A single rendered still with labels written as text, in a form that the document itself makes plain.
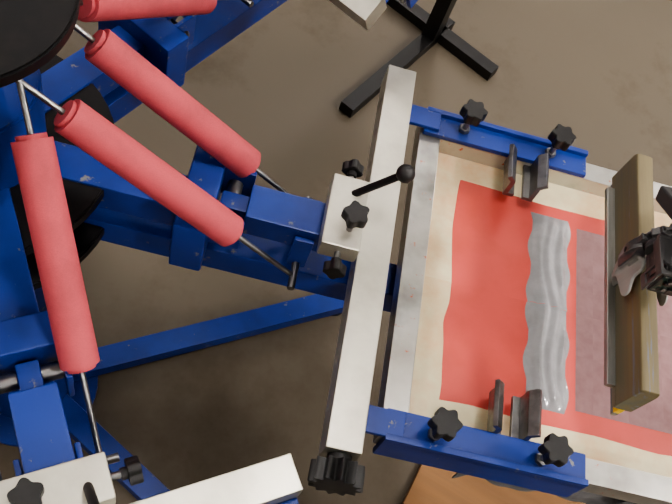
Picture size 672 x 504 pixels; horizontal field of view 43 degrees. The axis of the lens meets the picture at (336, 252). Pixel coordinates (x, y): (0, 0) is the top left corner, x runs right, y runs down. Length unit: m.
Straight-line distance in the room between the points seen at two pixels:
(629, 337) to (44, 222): 0.81
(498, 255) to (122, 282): 1.21
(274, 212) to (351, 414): 0.32
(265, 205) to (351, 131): 1.49
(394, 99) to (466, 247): 0.27
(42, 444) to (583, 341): 0.84
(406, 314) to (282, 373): 1.03
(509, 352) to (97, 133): 0.70
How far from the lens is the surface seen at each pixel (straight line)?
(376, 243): 1.28
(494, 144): 1.52
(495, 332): 1.38
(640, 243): 1.27
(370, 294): 1.24
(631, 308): 1.30
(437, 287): 1.38
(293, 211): 1.27
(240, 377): 2.27
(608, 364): 1.30
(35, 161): 1.08
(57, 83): 1.41
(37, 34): 1.06
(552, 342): 1.41
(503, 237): 1.47
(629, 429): 1.42
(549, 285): 1.45
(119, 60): 1.18
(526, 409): 1.28
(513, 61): 3.17
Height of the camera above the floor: 2.10
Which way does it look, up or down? 58 degrees down
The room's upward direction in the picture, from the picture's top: 25 degrees clockwise
